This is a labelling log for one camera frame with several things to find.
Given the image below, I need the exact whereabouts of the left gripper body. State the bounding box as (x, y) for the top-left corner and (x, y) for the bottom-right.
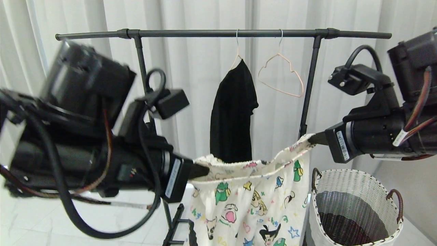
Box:
(10, 135), (193, 204)

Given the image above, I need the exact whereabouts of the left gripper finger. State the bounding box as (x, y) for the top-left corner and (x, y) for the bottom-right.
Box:
(189, 163), (210, 180)

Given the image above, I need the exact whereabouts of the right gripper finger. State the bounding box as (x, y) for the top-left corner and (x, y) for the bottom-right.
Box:
(307, 132), (329, 146)

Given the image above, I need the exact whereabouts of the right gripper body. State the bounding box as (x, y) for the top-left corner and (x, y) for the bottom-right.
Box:
(324, 113), (437, 164)

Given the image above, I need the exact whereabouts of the cream printed garment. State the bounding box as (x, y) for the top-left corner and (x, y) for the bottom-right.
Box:
(184, 133), (316, 246)

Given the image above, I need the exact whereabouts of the black T-shirt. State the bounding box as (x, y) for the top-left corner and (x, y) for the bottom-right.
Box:
(210, 59), (259, 164)

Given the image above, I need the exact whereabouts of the pink clothes hanger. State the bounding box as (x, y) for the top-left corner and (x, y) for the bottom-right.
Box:
(258, 30), (304, 98)
(230, 30), (243, 70)

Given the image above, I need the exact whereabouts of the white laundry basket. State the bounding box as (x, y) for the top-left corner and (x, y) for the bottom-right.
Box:
(309, 167), (404, 246)

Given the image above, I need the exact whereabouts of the black clothes rack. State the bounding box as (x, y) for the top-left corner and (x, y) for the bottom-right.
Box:
(55, 28), (392, 246)

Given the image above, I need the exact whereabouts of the white curtain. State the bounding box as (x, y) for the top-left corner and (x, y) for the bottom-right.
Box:
(0, 0), (437, 185)

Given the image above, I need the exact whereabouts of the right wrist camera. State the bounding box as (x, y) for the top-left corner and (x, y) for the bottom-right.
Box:
(328, 64), (400, 122)

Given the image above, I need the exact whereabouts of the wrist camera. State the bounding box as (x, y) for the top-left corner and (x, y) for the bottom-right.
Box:
(328, 64), (400, 122)
(119, 88), (190, 139)

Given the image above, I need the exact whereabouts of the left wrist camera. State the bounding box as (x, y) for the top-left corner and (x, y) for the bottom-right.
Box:
(119, 88), (190, 139)

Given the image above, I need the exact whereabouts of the black cable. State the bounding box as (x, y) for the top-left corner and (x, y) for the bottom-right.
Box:
(345, 45), (383, 72)
(20, 68), (168, 240)

